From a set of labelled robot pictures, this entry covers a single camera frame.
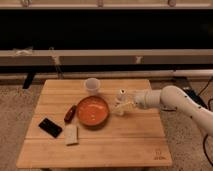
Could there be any wooden table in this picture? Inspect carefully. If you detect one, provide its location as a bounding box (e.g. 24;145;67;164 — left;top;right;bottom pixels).
16;80;172;169

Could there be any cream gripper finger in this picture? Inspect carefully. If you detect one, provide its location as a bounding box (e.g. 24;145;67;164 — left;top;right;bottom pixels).
113;102;135;112

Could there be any translucent plastic cup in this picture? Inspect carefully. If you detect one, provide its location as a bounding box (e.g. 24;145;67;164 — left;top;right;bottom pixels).
84;78;100;95

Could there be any black power box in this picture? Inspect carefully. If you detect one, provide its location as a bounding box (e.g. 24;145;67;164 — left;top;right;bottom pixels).
184;88;207;108

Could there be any black rectangular phone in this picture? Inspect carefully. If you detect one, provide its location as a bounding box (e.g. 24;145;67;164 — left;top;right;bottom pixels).
39;118;62;138

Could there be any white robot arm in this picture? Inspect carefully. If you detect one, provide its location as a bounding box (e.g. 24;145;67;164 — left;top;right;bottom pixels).
112;86;213;137

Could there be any brown sausage toy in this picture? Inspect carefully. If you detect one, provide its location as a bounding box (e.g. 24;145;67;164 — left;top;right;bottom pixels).
64;105;77;123

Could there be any white rectangular sponge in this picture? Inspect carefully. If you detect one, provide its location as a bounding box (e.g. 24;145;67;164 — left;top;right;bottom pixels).
65;124;78;145

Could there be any orange ceramic bowl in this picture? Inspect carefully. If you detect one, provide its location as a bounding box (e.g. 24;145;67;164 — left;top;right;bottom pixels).
76;96;109;126

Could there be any black cable on floor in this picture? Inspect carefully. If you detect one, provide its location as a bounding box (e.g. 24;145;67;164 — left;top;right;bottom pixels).
198;77;213;167

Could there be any grey window rail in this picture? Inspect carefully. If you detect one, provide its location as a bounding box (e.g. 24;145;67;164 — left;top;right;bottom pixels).
0;49;213;66

